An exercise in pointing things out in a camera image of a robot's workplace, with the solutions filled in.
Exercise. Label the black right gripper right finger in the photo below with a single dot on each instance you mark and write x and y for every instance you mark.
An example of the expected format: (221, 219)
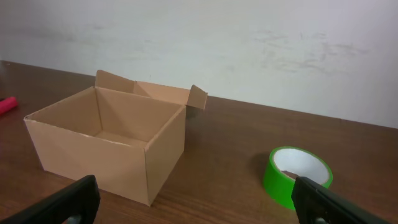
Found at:
(316, 204)

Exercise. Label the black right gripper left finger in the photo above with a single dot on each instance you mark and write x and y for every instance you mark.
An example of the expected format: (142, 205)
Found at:
(79, 201)

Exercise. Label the green tape roll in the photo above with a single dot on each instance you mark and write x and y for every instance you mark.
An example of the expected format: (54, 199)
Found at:
(279, 185)

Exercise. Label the cardboard box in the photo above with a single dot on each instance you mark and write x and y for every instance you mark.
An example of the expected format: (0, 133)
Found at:
(128, 134)

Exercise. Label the red highlighter marker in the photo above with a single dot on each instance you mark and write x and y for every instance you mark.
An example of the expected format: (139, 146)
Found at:
(6, 104)

